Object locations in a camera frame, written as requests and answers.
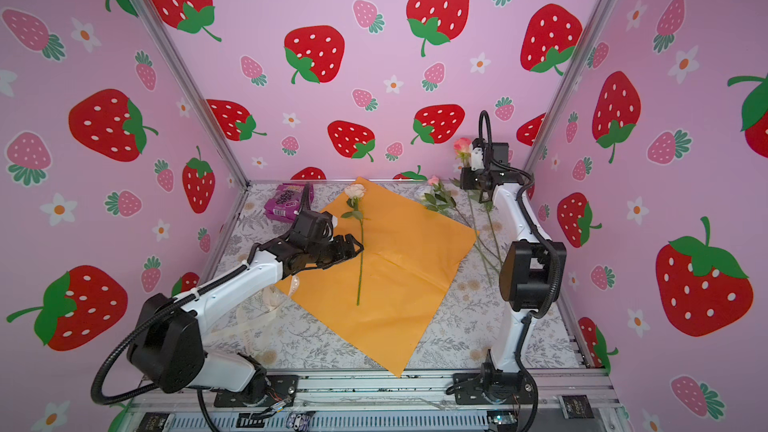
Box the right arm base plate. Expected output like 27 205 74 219
445 372 536 406

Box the orange wrapping paper sheet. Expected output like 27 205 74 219
292 178 474 376

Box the pale fake flower stem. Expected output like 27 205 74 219
467 191 502 265

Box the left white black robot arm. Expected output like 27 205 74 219
90 211 364 405

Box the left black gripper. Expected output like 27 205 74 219
306 232 364 267

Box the white fake rose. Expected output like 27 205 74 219
342 183 366 306

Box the purple snack packet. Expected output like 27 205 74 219
264 183 314 223

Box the white printed ribbon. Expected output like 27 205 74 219
204 276 300 355

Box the pink fake rose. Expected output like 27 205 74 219
452 136 505 271

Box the aluminium frame rail base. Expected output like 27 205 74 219
119 368 633 431

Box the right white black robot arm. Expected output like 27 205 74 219
447 138 566 404

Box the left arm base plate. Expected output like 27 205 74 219
213 374 299 408

